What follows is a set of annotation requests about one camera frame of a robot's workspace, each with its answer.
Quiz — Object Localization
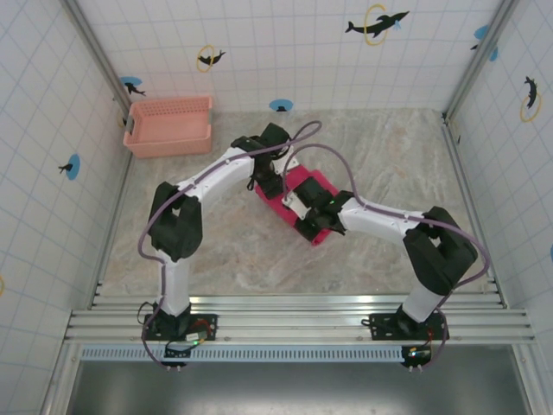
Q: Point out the pink long pants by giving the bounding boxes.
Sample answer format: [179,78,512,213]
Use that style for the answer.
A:
[254,166,341,248]

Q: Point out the pink plastic basket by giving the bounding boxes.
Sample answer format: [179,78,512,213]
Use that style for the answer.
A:
[123,95,214,159]

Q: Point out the blue circle dolphin sticker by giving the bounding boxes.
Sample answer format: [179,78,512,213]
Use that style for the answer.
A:
[119,76,147,98]

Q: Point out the left controller board green light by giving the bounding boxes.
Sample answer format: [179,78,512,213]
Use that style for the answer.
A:
[163,328,217,371]

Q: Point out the controller board green light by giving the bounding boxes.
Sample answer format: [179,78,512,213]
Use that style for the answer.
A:
[163,328,217,371]
[401,343,433,371]

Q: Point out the grey metal lower panel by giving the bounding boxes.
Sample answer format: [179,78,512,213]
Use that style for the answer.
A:
[64,359,533,415]

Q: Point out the right controller board green light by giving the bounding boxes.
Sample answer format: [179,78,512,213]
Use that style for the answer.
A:
[401,343,433,371]

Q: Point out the blue circle seal sticker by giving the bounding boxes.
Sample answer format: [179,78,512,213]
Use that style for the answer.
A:
[58,153,82,181]

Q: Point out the blue patches corner sticker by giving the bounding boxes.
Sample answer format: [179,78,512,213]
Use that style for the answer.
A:
[469,24,499,62]

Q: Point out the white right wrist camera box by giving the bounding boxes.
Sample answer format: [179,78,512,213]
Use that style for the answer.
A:
[281,191,311,220]

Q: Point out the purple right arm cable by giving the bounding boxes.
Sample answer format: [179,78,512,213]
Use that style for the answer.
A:
[281,144,492,370]

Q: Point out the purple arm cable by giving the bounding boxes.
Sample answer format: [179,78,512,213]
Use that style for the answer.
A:
[137,120,325,369]
[281,144,492,370]

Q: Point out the aluminium front rail beam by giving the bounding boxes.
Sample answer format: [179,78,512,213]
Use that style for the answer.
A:
[64,296,539,346]

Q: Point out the small dolphin ring sticker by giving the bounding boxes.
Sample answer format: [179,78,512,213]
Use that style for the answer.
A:
[196,44,227,73]

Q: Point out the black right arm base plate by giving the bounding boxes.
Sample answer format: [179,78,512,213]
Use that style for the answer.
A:
[360,311,450,342]

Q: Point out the white slotted cable duct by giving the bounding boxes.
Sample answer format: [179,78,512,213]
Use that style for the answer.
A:
[79,344,537,362]

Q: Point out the aluminium side rail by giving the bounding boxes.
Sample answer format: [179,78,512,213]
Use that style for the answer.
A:
[88,150,136,309]
[440,112,509,309]

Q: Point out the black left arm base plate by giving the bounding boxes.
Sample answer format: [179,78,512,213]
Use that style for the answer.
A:
[142,313,219,343]

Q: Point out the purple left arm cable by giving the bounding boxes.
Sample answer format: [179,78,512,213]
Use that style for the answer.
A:
[137,120,325,369]

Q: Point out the large dolphin ring sticker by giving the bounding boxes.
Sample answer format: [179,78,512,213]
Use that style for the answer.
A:
[344,3,410,47]

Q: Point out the aluminium corner post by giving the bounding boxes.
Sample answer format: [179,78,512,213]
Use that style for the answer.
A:
[62,0,134,114]
[443,0,519,121]

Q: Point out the upright dolphin ring sticker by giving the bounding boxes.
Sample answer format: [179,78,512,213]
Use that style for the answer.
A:
[518,75,543,124]

